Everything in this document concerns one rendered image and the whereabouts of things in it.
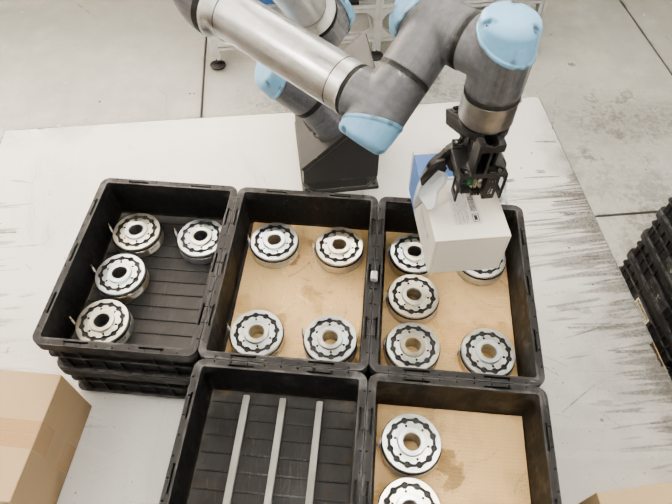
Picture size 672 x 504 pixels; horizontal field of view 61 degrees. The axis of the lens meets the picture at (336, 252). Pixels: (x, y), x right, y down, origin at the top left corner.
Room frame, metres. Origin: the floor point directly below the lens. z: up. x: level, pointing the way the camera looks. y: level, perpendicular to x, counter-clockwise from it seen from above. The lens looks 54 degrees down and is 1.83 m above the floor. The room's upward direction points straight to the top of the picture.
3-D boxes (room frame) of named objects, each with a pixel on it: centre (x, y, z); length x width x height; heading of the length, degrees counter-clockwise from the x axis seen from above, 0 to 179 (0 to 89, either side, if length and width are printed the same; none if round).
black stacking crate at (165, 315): (0.63, 0.38, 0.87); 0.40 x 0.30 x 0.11; 175
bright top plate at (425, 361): (0.48, -0.15, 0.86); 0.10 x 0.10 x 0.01
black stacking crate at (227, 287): (0.61, 0.08, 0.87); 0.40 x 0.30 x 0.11; 175
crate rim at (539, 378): (0.58, -0.22, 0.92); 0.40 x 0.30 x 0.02; 175
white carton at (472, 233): (0.62, -0.20, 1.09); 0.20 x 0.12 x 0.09; 5
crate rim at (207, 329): (0.61, 0.08, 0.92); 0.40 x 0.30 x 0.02; 175
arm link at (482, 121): (0.60, -0.21, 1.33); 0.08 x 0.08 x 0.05
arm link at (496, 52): (0.60, -0.20, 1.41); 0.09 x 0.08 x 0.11; 47
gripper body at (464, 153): (0.59, -0.21, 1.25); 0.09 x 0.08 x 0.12; 5
